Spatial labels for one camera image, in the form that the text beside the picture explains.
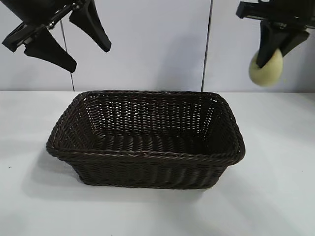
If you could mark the dark brown woven basket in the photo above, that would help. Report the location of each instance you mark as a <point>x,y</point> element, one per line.
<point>147,137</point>

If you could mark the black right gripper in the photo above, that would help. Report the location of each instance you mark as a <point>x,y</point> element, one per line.
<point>278,13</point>

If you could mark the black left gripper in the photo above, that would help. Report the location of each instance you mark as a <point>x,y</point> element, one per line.
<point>27,14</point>

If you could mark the pale yellow egg yolk pastry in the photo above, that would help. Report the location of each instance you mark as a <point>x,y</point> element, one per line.
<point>265,73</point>

